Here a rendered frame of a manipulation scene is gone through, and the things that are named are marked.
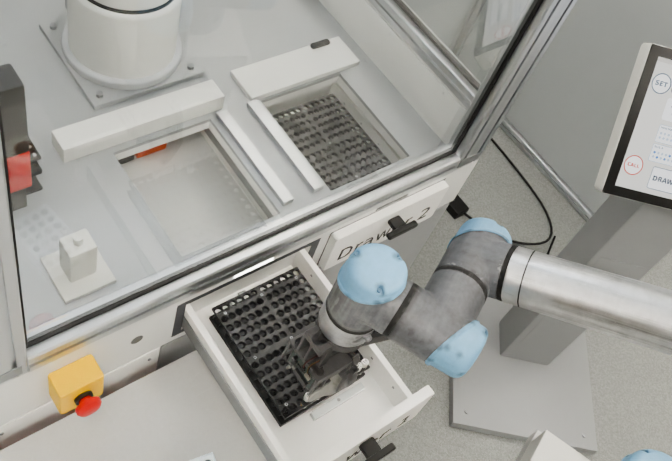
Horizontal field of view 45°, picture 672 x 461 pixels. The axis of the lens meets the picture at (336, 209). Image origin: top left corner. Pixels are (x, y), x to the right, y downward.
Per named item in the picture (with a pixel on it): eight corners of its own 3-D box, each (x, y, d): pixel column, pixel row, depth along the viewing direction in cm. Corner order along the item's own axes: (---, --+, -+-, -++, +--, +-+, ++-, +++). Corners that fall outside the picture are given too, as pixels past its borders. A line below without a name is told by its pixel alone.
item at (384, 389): (404, 409, 140) (415, 395, 135) (283, 489, 127) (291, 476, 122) (278, 237, 154) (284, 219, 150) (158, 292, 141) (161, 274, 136)
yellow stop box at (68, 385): (106, 397, 128) (107, 378, 122) (62, 419, 124) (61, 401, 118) (91, 371, 129) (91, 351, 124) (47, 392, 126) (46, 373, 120)
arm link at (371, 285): (398, 309, 92) (335, 270, 93) (370, 350, 101) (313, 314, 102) (426, 263, 97) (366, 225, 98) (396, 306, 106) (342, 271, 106)
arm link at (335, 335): (358, 274, 107) (395, 323, 104) (349, 291, 111) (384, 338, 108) (313, 297, 103) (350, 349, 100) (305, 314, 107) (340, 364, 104)
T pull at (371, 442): (395, 450, 128) (397, 447, 127) (359, 474, 124) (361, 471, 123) (381, 431, 130) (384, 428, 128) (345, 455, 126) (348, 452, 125)
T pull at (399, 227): (417, 227, 156) (419, 223, 155) (388, 241, 152) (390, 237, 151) (406, 213, 157) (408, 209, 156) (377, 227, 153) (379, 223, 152)
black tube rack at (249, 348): (359, 382, 141) (370, 366, 135) (277, 432, 132) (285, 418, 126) (289, 284, 149) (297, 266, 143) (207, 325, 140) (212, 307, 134)
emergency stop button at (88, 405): (103, 410, 125) (104, 400, 122) (79, 423, 123) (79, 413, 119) (94, 394, 126) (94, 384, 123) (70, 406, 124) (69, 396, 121)
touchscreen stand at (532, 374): (592, 454, 239) (848, 282, 159) (449, 426, 233) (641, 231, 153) (577, 309, 270) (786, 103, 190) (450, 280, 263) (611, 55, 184)
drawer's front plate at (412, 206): (431, 216, 169) (450, 185, 160) (322, 271, 154) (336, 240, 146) (426, 210, 170) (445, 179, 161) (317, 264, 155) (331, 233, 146)
